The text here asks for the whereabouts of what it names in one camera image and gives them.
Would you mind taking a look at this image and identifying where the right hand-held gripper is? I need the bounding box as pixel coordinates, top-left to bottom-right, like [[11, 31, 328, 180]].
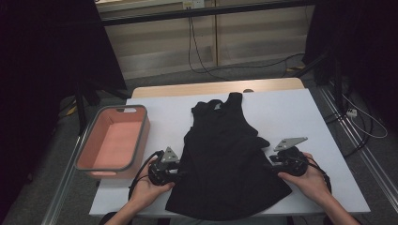
[[268, 136, 309, 177]]

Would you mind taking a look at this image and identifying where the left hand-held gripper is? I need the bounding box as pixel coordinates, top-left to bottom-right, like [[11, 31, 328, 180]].
[[147, 146, 186, 187]]

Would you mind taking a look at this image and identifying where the pink basket with grey rim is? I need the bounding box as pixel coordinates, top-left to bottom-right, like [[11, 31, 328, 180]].
[[74, 104, 151, 180]]

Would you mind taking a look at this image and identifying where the black tank top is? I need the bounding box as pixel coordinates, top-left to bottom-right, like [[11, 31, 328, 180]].
[[164, 92, 294, 222]]

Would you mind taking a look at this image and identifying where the person's left hand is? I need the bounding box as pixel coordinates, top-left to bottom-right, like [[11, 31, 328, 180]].
[[130, 156, 176, 207]]

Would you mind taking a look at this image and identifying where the person's right hand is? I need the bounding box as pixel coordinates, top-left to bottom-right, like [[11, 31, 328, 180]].
[[277, 152, 329, 204]]

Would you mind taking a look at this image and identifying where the black chair armrest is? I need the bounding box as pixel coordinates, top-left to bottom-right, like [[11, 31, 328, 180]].
[[99, 212, 126, 225]]

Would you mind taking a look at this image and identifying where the wooden table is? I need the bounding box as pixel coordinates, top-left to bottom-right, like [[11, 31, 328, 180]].
[[130, 77, 305, 99]]

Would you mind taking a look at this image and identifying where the black metal stand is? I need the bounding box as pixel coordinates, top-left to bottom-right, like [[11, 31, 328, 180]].
[[73, 79, 132, 135], [294, 51, 345, 116]]

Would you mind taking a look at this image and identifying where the black curtain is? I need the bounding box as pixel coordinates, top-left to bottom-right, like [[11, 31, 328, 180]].
[[301, 0, 398, 132], [0, 0, 128, 219]]

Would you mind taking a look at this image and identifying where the black horizontal bar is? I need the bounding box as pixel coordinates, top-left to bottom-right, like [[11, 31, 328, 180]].
[[100, 0, 317, 27]]

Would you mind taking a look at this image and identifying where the left hand-held gripper black cable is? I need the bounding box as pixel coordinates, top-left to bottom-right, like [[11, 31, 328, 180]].
[[128, 150, 165, 201]]

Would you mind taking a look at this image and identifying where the hand-held gripper black cable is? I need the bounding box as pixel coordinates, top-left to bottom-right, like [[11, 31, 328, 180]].
[[299, 156, 332, 193], [128, 150, 165, 201]]

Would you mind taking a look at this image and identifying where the right hand-held gripper black cable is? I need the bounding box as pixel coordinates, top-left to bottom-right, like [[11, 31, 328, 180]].
[[299, 156, 332, 193]]

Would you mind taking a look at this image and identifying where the black floor cable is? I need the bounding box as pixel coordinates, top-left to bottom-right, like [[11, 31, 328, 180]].
[[323, 109, 375, 158]]

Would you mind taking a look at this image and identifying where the aluminium rail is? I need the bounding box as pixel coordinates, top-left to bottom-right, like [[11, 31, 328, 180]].
[[317, 85, 398, 214], [40, 125, 95, 225]]

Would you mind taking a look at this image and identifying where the white floor cable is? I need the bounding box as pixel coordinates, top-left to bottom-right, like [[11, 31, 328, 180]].
[[342, 93, 389, 140]]

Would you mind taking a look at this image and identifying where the black wall cable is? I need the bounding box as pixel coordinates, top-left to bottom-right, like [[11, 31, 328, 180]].
[[187, 16, 229, 82], [187, 16, 306, 81]]

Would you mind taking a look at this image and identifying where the white wall socket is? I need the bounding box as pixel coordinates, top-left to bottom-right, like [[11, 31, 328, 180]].
[[182, 0, 206, 9]]

